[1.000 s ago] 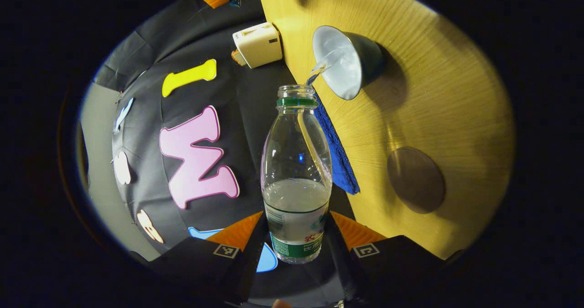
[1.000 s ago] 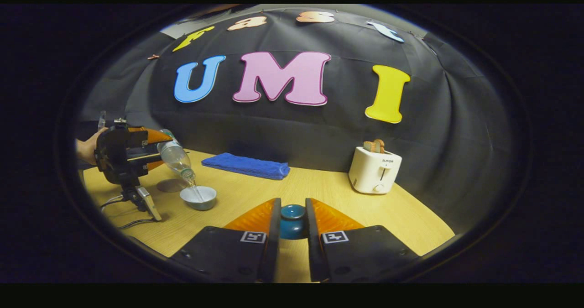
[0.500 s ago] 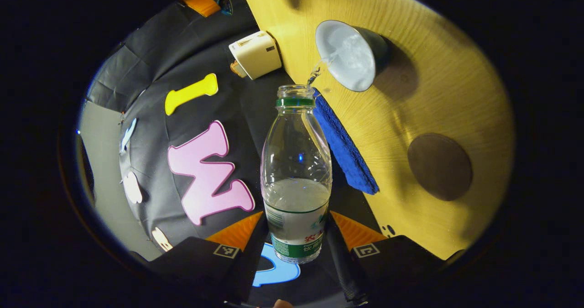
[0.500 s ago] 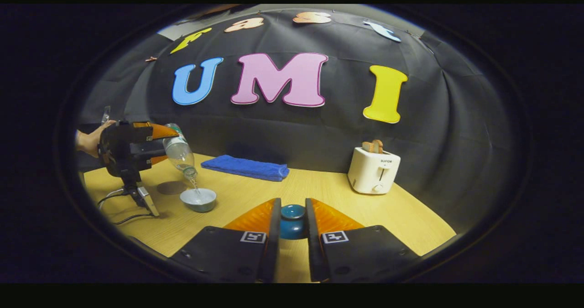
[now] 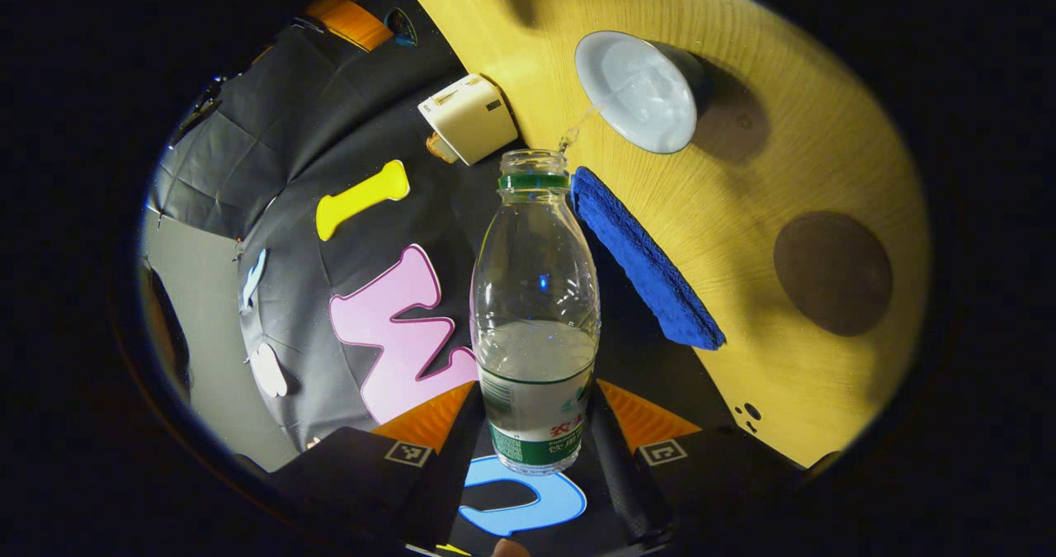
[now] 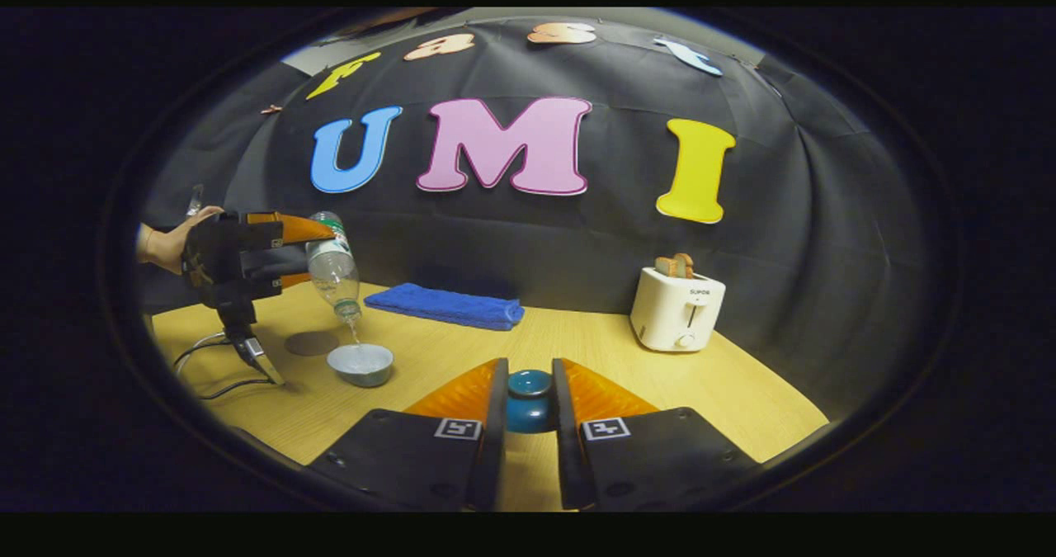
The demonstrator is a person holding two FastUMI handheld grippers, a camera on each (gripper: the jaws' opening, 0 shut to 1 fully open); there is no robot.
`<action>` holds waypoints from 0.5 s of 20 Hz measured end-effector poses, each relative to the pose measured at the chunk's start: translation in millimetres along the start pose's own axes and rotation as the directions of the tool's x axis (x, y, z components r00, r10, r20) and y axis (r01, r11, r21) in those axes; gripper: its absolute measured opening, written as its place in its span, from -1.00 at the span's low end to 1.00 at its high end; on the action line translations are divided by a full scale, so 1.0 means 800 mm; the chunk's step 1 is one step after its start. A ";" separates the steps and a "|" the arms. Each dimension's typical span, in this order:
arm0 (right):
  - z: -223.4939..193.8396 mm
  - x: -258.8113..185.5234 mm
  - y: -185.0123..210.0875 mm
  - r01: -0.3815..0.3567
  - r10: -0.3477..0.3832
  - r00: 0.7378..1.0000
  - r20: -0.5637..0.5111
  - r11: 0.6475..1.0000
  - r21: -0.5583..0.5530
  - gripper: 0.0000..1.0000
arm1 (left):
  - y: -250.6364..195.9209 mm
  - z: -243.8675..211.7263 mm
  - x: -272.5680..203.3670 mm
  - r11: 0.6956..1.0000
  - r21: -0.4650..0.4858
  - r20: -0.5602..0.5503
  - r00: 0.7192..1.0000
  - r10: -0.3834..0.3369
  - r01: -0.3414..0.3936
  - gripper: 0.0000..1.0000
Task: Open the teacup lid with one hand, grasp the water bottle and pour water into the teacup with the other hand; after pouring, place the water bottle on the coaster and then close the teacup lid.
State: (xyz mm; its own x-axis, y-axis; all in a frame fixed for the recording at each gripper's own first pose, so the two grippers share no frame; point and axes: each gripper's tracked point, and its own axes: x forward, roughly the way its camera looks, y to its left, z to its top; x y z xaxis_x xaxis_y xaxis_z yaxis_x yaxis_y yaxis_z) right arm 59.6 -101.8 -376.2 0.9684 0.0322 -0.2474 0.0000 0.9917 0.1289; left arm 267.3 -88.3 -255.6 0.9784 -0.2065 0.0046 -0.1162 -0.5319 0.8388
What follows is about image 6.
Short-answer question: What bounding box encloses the white teacup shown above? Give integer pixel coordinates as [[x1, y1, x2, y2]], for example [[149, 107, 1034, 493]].
[[327, 343, 395, 389]]

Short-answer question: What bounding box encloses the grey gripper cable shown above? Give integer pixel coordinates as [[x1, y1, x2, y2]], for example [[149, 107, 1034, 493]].
[[173, 332, 230, 370]]

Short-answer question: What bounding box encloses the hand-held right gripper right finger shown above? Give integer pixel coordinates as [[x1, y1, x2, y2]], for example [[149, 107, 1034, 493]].
[[553, 357, 760, 512]]

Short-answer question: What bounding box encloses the blue folded towel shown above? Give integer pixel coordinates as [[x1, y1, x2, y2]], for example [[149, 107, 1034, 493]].
[[364, 283, 526, 332]]

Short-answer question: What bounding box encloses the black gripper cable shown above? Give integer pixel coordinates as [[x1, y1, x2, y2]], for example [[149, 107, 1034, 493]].
[[198, 378, 275, 400]]

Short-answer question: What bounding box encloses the clear plastic water bottle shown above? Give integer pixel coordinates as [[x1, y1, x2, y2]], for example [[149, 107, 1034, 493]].
[[304, 211, 365, 323]]

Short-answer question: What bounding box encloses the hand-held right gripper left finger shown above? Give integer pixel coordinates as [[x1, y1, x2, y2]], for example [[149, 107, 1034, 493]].
[[309, 357, 510, 512]]

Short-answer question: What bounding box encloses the white toaster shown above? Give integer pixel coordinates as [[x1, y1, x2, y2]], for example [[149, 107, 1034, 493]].
[[630, 266, 727, 353]]

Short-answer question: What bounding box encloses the round brown coaster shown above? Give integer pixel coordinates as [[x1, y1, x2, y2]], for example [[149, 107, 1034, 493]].
[[285, 331, 341, 357]]

